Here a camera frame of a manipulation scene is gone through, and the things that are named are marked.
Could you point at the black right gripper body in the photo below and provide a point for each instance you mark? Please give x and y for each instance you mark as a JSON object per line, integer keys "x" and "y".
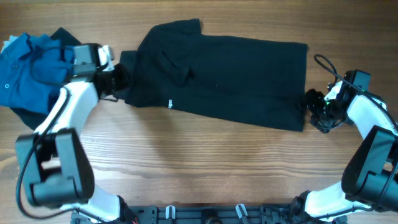
{"x": 326, "y": 113}

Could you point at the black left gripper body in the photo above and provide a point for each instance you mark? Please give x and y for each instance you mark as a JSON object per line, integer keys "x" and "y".
{"x": 117, "y": 79}

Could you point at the black polo shirt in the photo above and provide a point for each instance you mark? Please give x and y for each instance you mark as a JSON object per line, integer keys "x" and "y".
{"x": 250, "y": 81}

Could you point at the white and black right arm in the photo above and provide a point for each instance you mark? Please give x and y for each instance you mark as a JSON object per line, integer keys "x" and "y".
{"x": 369, "y": 181}

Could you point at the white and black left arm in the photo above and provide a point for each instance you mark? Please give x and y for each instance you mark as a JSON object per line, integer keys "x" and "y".
{"x": 54, "y": 170}

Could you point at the blue polo shirt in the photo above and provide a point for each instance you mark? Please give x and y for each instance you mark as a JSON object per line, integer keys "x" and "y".
{"x": 32, "y": 70}

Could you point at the black shirt in pile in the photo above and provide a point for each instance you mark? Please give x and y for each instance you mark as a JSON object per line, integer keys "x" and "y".
{"x": 32, "y": 119}

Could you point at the white garment under pile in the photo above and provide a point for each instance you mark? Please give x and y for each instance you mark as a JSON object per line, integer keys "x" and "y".
{"x": 8, "y": 42}

